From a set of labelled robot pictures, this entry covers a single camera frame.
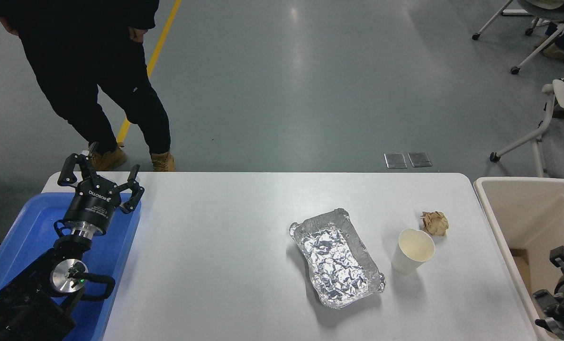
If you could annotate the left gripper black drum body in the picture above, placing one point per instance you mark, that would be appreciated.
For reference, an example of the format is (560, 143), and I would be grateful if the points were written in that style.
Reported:
(92, 206)

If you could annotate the white paper cup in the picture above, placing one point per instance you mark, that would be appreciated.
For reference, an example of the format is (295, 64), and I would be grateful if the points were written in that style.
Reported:
(407, 263)

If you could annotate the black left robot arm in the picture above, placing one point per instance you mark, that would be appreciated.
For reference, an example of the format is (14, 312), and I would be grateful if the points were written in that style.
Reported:
(26, 308)

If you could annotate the person's hand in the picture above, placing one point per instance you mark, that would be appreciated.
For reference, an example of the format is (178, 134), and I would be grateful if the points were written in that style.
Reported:
(9, 26)
(137, 34)

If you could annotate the blue plastic tray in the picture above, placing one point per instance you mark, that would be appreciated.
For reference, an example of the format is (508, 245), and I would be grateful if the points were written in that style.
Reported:
(26, 222)

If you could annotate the crumpled foil tray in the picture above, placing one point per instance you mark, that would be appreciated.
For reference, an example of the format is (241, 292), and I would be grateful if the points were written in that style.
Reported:
(339, 260)

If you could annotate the silver floor plate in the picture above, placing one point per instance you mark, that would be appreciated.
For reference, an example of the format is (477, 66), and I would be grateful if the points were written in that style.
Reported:
(420, 159)
(395, 160)

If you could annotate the crumpled tan paper ball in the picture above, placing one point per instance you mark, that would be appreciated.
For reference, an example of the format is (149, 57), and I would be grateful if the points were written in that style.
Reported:
(436, 223)

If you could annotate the large pale bin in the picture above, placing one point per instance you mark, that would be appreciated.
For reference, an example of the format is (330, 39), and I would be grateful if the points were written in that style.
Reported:
(523, 208)

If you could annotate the brown cardboard piece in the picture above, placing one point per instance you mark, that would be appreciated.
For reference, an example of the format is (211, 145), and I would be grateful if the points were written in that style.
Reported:
(521, 265)

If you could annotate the white wheeled chair with armrest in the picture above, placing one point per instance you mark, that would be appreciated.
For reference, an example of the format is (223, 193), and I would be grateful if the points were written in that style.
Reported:
(562, 92)

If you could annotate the white wheeled chair grey seat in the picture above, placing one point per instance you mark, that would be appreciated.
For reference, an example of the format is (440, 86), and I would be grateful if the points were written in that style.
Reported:
(547, 9)

